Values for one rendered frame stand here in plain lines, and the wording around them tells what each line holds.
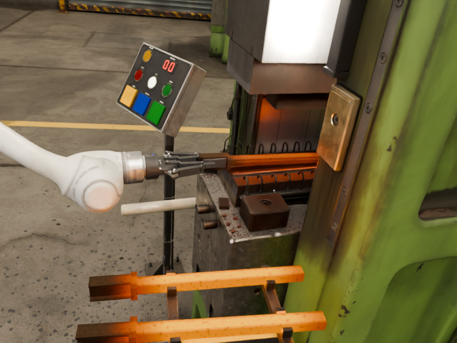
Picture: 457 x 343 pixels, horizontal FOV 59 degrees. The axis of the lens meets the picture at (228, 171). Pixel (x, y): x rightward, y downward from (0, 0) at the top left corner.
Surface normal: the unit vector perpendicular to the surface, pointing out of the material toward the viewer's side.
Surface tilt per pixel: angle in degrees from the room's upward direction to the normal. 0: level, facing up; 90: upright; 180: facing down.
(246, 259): 90
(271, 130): 90
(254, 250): 90
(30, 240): 0
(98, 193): 79
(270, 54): 90
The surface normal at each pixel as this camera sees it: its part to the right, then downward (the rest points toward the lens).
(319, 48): 0.29, 0.51
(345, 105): -0.95, 0.07
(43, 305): 0.09, -0.86
